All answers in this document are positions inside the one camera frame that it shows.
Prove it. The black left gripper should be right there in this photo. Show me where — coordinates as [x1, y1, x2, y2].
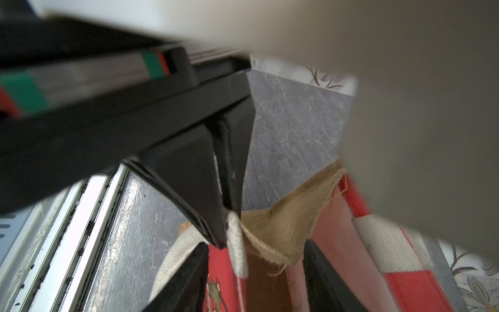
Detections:
[0, 15, 252, 215]

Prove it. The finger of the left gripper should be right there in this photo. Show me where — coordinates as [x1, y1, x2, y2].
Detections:
[210, 96, 255, 215]
[123, 125, 226, 249]

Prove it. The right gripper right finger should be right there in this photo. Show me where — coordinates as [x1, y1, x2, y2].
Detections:
[303, 239, 367, 312]

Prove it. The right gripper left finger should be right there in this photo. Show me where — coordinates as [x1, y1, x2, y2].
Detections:
[144, 243, 209, 311]

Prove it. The red Christmas jute bag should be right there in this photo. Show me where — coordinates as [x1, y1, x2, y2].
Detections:
[149, 161, 452, 311]

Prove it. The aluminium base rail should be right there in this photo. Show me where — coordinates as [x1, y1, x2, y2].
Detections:
[1, 165, 129, 311]

